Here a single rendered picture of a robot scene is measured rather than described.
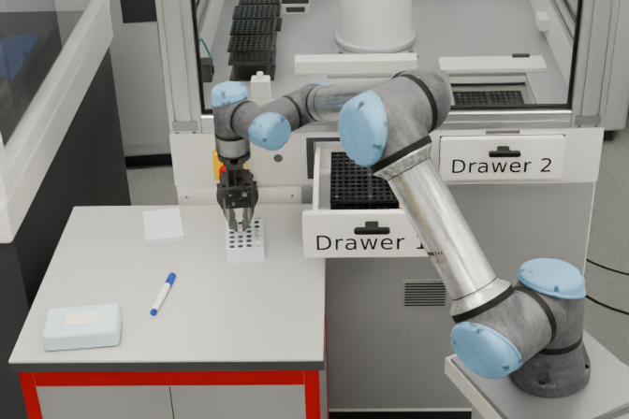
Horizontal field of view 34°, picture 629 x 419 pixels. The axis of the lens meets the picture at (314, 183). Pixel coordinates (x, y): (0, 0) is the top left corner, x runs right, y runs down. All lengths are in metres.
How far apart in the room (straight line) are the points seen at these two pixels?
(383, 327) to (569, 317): 0.97
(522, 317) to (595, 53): 0.82
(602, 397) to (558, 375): 0.09
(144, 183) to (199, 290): 1.97
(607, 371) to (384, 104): 0.67
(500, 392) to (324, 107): 0.65
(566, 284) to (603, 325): 1.60
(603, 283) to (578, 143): 1.17
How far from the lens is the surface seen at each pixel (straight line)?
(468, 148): 2.46
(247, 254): 2.31
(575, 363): 1.95
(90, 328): 2.11
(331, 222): 2.17
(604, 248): 3.80
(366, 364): 2.84
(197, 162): 2.50
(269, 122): 2.06
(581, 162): 2.54
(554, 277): 1.86
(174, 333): 2.14
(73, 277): 2.34
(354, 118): 1.75
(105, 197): 3.35
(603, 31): 2.40
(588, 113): 2.48
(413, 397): 2.92
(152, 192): 4.12
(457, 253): 1.76
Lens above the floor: 2.08
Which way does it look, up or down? 30 degrees down
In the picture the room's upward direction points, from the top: 2 degrees counter-clockwise
